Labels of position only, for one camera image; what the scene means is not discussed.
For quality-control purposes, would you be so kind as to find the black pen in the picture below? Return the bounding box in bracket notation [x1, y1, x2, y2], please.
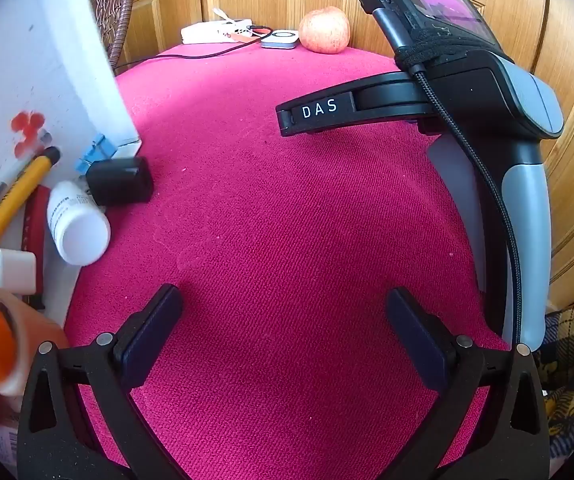
[0, 130, 52, 233]

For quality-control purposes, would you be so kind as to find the wicker hanging chair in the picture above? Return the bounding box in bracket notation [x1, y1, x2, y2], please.
[81, 0, 138, 73]

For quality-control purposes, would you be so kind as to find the white cardboard tray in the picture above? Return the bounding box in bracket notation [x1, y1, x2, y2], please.
[0, 0, 142, 441]

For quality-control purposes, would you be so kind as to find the white pill bottle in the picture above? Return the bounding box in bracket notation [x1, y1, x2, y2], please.
[47, 181, 112, 266]

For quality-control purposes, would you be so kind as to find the white plug adapter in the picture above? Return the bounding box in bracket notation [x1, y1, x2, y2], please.
[0, 245, 38, 295]

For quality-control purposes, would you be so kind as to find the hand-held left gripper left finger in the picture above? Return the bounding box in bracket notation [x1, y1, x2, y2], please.
[17, 284, 184, 480]

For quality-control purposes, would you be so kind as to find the black charger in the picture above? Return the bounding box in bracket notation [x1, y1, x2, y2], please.
[85, 156, 154, 206]

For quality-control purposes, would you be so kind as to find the small white square charger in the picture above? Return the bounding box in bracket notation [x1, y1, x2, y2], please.
[261, 29, 299, 50]

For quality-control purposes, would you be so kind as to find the white power strip right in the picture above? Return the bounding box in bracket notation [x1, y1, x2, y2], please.
[181, 19, 254, 45]

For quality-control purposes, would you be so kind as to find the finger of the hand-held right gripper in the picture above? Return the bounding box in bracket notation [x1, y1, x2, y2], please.
[275, 101, 299, 137]

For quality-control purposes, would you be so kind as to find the red lighter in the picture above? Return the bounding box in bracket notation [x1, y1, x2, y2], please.
[19, 185, 50, 311]

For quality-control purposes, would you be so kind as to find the apple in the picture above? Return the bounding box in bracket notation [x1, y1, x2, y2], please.
[299, 6, 352, 54]

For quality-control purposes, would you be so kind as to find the blue binder clip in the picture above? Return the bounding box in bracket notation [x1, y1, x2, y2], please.
[76, 132, 118, 176]

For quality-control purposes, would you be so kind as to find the thin black cable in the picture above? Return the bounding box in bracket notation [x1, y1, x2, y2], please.
[159, 25, 274, 60]

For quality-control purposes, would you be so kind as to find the magenta tablecloth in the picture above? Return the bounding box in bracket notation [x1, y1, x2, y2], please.
[64, 42, 513, 480]

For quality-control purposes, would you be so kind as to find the yellow lighter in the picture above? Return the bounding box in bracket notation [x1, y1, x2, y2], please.
[0, 146, 62, 243]

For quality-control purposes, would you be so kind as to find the person's plaid clothing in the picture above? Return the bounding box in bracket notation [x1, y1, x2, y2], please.
[537, 297, 574, 461]

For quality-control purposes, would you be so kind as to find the yellow liquid dropper bottle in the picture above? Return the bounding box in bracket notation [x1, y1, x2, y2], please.
[0, 287, 70, 396]

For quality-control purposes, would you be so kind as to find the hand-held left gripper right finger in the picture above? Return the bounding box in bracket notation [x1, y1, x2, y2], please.
[386, 287, 551, 480]

